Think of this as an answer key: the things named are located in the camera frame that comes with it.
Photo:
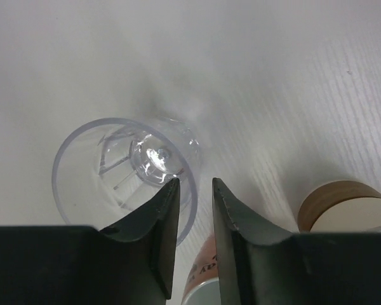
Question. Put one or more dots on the steel cup brown band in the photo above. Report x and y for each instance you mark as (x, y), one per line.
(341, 206)

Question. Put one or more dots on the orange white ceramic mug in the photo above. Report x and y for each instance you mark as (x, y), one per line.
(202, 285)

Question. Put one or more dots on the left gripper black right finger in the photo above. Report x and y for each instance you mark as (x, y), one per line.
(262, 263)

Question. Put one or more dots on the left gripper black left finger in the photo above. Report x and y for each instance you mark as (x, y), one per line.
(128, 262)

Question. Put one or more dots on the clear plastic cup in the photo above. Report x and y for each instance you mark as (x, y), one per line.
(109, 167)

